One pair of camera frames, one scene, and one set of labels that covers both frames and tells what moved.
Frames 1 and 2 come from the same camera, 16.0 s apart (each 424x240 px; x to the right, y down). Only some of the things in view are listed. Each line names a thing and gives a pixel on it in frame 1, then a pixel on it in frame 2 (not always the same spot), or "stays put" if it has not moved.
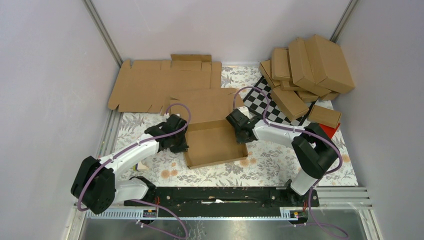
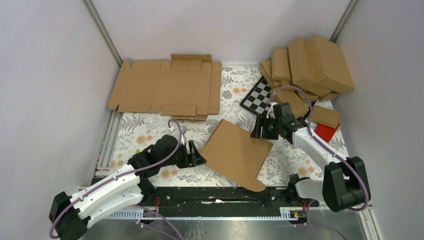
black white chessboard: (256, 101) stays put
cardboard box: (290, 102) stays put
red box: (330, 131) stays put
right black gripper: (240, 140) → (263, 121)
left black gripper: (183, 147) → (193, 159)
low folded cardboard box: (307, 97) stays put
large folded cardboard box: (330, 68) stays put
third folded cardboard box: (280, 64) stays put
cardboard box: (210, 138) → (232, 152)
